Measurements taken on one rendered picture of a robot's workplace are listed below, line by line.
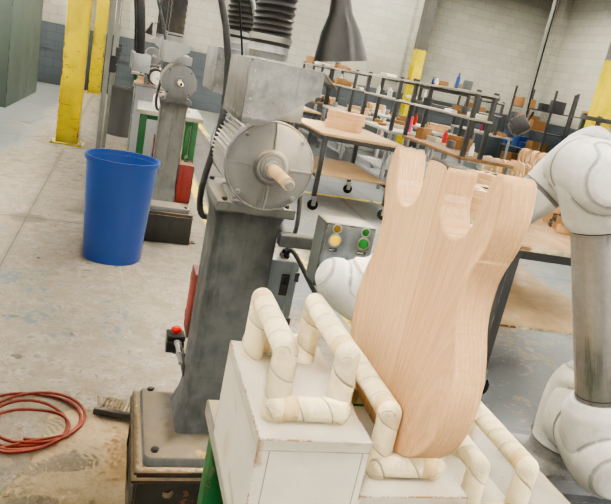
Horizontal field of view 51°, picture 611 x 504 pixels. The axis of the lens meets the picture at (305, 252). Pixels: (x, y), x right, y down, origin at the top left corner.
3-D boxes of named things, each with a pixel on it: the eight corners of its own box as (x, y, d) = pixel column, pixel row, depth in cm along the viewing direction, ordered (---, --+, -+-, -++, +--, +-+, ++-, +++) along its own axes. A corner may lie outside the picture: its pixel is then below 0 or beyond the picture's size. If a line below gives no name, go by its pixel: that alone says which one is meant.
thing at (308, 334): (290, 354, 101) (302, 298, 98) (310, 355, 102) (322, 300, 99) (295, 363, 98) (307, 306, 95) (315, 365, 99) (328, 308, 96)
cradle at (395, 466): (362, 467, 89) (368, 447, 88) (436, 468, 92) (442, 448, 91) (371, 483, 85) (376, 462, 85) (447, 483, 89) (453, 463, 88)
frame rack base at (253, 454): (210, 434, 106) (227, 339, 101) (298, 436, 110) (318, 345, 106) (235, 558, 81) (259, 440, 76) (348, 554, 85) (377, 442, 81)
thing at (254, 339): (239, 350, 98) (249, 293, 96) (259, 351, 99) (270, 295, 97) (242, 360, 96) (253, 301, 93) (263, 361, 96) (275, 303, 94)
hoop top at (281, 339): (248, 303, 96) (251, 283, 95) (269, 305, 97) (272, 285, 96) (274, 366, 78) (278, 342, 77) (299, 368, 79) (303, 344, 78)
